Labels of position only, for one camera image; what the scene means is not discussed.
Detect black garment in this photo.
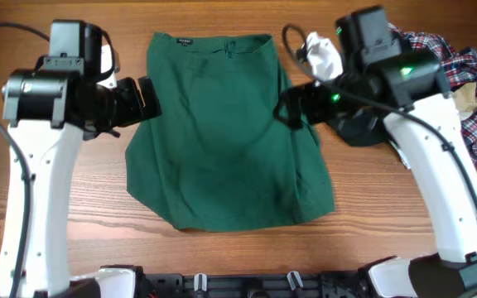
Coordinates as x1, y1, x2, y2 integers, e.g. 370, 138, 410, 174
327, 112, 389, 147

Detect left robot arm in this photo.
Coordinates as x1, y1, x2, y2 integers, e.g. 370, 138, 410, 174
0, 20, 161, 297

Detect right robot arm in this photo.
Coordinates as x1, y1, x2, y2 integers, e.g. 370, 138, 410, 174
274, 6, 477, 297

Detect white garment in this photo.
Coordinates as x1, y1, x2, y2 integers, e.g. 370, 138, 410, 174
389, 140, 411, 170

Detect red plaid shirt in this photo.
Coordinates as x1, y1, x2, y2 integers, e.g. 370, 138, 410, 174
388, 24, 477, 166

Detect dark green skirt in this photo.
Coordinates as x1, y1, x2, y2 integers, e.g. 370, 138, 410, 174
125, 32, 335, 232

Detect beige garment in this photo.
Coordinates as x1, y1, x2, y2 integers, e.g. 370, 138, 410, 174
453, 82, 477, 121

